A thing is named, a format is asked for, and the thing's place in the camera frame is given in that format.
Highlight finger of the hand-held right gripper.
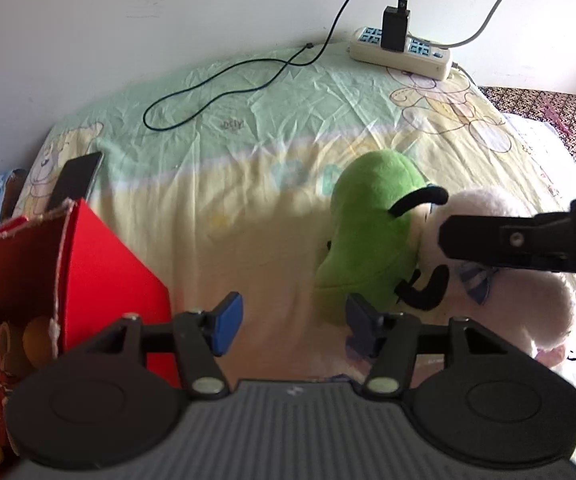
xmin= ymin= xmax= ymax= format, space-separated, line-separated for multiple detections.
xmin=438 ymin=199 xmax=576 ymax=277

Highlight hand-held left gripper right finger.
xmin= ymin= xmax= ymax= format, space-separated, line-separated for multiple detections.
xmin=345 ymin=294 xmax=510 ymax=403

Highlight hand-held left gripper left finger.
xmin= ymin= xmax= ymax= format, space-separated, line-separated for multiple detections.
xmin=75 ymin=292 xmax=245 ymax=402

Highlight white rabbit plush plaid ears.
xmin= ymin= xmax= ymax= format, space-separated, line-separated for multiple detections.
xmin=420 ymin=187 xmax=576 ymax=366

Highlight green plush toy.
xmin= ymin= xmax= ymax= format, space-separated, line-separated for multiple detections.
xmin=315 ymin=150 xmax=450 ymax=325

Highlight red cardboard box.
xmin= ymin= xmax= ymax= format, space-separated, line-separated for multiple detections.
xmin=0 ymin=199 xmax=171 ymax=471

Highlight white printed paper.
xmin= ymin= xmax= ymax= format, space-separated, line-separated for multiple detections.
xmin=503 ymin=112 xmax=576 ymax=196

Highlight dark floral blanket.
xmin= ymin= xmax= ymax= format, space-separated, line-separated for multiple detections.
xmin=478 ymin=85 xmax=576 ymax=198

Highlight orange ball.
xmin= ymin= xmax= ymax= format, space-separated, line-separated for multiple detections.
xmin=22 ymin=316 xmax=53 ymax=366

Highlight white power strip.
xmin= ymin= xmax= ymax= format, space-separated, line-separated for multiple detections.
xmin=349 ymin=27 xmax=454 ymax=81

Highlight black smartphone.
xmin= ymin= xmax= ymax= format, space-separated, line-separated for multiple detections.
xmin=48 ymin=151 xmax=104 ymax=211

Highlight brown tape roll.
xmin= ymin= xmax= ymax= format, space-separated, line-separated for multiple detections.
xmin=0 ymin=324 xmax=31 ymax=376

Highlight black charger plug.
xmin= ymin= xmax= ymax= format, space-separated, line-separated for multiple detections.
xmin=381 ymin=0 xmax=411 ymax=53

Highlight black charging cable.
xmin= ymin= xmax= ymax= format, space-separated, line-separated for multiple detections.
xmin=142 ymin=0 xmax=409 ymax=132

